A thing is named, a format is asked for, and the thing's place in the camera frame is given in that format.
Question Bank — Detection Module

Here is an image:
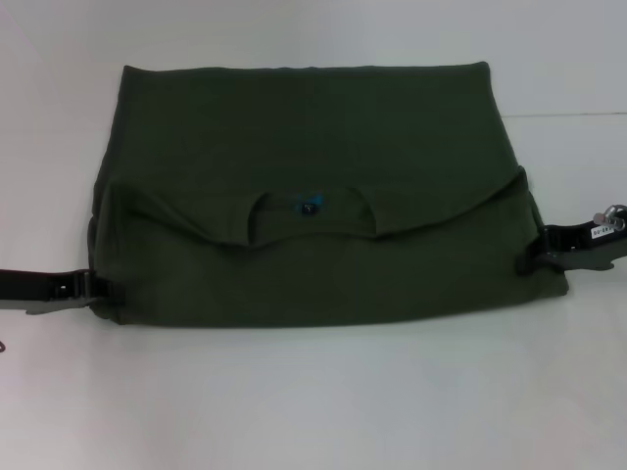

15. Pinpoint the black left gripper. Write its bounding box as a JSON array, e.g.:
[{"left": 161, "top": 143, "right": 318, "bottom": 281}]
[{"left": 0, "top": 266, "right": 126, "bottom": 317}]

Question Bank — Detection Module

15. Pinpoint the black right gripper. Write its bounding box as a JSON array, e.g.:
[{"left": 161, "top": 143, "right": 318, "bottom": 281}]
[{"left": 516, "top": 219, "right": 627, "bottom": 275}]

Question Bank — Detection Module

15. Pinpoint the silver right wrist metal post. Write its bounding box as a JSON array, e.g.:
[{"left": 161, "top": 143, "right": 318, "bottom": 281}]
[{"left": 591, "top": 203, "right": 627, "bottom": 232}]

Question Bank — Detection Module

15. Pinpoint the dark green FREE t-shirt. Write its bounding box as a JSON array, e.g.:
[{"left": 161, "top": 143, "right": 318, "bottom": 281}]
[{"left": 85, "top": 61, "right": 573, "bottom": 328}]

